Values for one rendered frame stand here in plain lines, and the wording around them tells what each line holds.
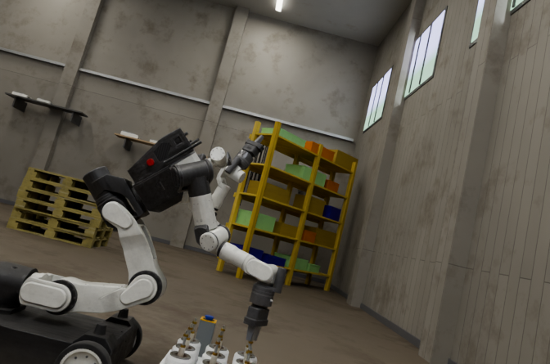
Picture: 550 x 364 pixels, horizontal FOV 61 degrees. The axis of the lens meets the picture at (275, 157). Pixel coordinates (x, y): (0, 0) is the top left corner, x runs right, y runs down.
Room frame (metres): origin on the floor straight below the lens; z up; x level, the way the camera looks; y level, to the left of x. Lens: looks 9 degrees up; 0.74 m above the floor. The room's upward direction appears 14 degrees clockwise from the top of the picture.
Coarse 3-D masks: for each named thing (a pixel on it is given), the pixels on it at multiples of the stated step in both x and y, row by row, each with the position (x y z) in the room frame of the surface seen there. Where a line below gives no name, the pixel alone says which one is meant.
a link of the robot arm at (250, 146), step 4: (248, 140) 2.46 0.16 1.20; (248, 144) 2.45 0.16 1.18; (252, 144) 2.43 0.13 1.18; (256, 144) 2.42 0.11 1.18; (260, 144) 2.41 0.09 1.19; (244, 148) 2.45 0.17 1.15; (248, 148) 2.43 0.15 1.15; (252, 148) 2.42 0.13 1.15; (256, 148) 2.42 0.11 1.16; (260, 148) 2.41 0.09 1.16; (240, 152) 2.41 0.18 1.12; (244, 152) 2.41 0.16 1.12; (248, 152) 2.42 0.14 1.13; (252, 152) 2.41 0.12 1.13; (256, 152) 2.43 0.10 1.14; (260, 152) 2.45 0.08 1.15; (240, 156) 2.40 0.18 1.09; (244, 156) 2.40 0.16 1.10; (248, 156) 2.40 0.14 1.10; (252, 156) 2.44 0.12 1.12; (248, 160) 2.41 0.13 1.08; (252, 160) 2.44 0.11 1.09
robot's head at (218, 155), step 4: (216, 148) 2.06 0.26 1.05; (220, 148) 2.06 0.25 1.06; (212, 152) 2.06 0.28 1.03; (216, 152) 2.05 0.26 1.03; (220, 152) 2.05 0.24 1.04; (224, 152) 2.05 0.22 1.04; (212, 156) 2.05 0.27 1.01; (216, 156) 2.05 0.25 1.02; (220, 156) 2.05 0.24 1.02; (224, 156) 2.06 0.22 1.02; (212, 160) 2.12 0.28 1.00; (216, 160) 2.05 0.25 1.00; (220, 160) 2.05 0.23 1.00; (224, 160) 2.08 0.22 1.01; (212, 164) 2.09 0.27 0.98; (216, 164) 2.11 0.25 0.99; (220, 164) 2.12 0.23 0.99; (224, 164) 2.14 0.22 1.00; (220, 168) 2.14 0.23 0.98
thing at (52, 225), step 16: (32, 176) 6.28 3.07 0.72; (48, 176) 6.64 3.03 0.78; (64, 176) 6.28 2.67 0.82; (32, 192) 6.58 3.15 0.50; (48, 192) 6.26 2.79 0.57; (64, 192) 6.27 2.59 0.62; (80, 192) 6.73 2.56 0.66; (16, 208) 6.28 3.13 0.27; (32, 208) 6.56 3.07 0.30; (64, 208) 6.28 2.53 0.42; (80, 208) 6.96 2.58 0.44; (96, 208) 6.30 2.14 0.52; (16, 224) 6.27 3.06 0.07; (32, 224) 6.28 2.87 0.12; (48, 224) 6.28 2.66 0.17; (64, 224) 6.61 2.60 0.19; (80, 224) 6.28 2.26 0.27; (96, 224) 6.28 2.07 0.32; (64, 240) 6.29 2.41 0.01; (80, 240) 6.70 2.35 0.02; (96, 240) 6.46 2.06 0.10
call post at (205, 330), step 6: (204, 324) 2.13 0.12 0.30; (210, 324) 2.13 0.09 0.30; (198, 330) 2.13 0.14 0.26; (204, 330) 2.13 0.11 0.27; (210, 330) 2.13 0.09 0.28; (198, 336) 2.13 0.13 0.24; (204, 336) 2.13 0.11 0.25; (210, 336) 2.13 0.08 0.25; (204, 342) 2.13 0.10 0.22; (210, 342) 2.13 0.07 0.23; (204, 348) 2.13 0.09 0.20
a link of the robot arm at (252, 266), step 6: (246, 258) 1.86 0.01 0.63; (252, 258) 1.84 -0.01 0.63; (246, 264) 1.84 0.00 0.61; (252, 264) 1.83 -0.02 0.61; (258, 264) 1.83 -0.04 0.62; (264, 264) 1.82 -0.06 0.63; (246, 270) 1.84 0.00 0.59; (252, 270) 1.83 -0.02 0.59; (258, 270) 1.82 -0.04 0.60; (264, 270) 1.82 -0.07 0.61; (270, 270) 1.81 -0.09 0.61; (258, 276) 1.82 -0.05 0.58; (264, 276) 1.82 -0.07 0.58; (270, 276) 1.81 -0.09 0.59
